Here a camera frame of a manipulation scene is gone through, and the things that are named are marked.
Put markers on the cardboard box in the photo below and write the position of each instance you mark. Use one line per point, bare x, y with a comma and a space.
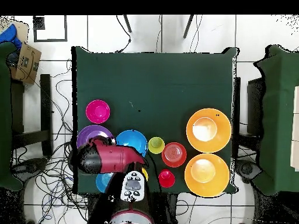
26, 63

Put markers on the dark green table cloth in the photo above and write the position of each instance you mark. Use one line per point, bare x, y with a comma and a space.
151, 81

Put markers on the black wheeled floor base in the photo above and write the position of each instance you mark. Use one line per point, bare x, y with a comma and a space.
247, 169
30, 166

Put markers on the yellow-green cup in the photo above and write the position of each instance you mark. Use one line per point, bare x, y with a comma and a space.
156, 145

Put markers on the black stand panel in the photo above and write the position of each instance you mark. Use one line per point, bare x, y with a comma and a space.
255, 107

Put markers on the purple bowl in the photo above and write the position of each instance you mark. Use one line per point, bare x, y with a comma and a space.
88, 131

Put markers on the small red-orange bowl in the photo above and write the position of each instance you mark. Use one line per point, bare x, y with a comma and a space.
174, 154

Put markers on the red cup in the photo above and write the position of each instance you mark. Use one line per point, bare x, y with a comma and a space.
166, 178

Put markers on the black tripod leg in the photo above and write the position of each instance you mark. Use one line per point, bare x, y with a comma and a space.
188, 26
127, 23

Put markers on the white box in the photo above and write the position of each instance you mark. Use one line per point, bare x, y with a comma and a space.
295, 128

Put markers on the large orange bowl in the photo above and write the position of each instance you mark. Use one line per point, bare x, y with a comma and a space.
219, 184
222, 140

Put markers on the black square floor frame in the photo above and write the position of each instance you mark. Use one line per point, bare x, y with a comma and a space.
50, 40

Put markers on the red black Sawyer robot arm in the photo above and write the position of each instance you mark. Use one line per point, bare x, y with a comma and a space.
109, 156

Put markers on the small pink bowl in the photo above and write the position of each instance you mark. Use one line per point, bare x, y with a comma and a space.
97, 111

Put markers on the green covered side table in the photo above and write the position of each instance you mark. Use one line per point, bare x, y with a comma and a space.
4, 116
280, 116

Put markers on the blue cloth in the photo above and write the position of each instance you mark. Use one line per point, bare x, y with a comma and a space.
9, 35

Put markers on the yellow cup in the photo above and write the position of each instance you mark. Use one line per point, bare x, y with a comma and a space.
145, 173

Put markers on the small light blue bowl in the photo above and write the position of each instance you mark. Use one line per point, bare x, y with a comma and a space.
102, 182

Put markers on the black bench frame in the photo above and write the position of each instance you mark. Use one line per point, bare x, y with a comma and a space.
45, 105

